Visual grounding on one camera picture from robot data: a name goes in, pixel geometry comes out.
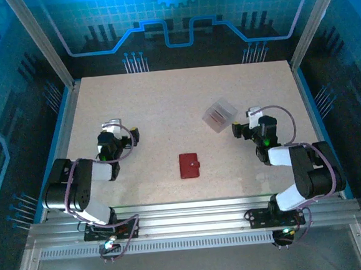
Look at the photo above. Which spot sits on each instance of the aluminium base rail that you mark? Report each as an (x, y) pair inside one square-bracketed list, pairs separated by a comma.
[(190, 218)]

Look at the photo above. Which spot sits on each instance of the aluminium corner post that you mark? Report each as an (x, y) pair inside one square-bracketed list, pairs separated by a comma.
[(315, 21), (41, 42)]

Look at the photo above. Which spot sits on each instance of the left controller board with leds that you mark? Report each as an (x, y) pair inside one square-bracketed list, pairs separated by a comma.
[(109, 244)]

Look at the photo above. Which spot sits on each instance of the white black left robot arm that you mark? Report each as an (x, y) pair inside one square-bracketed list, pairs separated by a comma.
[(77, 180)]

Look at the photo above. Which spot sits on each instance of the red leather card holder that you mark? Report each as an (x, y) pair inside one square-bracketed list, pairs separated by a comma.
[(188, 167)]

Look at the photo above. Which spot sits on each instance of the controller board with leds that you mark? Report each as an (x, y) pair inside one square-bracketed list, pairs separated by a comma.
[(109, 244), (285, 233)]

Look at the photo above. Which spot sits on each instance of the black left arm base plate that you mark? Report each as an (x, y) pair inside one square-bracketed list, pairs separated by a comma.
[(91, 236)]

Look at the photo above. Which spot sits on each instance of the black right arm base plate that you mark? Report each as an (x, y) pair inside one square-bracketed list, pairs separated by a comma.
[(259, 220)]

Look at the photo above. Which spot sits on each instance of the right controller board with leds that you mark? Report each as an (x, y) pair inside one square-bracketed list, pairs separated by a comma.
[(285, 233)]

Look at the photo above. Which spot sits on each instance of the clear plastic card box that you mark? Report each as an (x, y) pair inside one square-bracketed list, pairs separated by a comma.
[(229, 113)]

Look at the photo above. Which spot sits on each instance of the aluminium table side rail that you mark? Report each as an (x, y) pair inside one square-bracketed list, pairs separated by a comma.
[(311, 115), (64, 134)]

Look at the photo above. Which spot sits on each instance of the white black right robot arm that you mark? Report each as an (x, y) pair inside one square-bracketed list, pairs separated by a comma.
[(315, 174)]

